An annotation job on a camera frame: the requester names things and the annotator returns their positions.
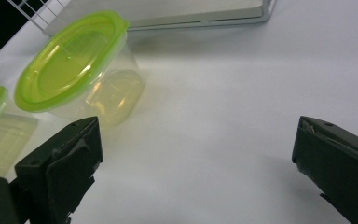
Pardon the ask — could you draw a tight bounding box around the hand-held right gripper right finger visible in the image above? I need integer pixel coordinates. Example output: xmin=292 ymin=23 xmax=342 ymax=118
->
xmin=291 ymin=115 xmax=358 ymax=224

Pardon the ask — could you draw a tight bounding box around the oval clear container green lid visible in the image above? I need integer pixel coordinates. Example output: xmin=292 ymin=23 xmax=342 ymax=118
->
xmin=13 ymin=9 xmax=146 ymax=128

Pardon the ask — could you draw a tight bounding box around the grey metal-framed tray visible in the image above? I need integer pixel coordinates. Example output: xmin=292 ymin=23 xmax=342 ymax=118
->
xmin=44 ymin=0 xmax=278 ymax=37

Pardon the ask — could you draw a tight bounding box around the rectangular clear container green lid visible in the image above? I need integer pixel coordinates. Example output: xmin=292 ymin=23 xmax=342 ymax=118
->
xmin=0 ymin=85 xmax=39 ymax=172

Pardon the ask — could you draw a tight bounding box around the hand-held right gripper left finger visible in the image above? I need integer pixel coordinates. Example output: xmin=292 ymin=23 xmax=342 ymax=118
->
xmin=13 ymin=116 xmax=104 ymax=224

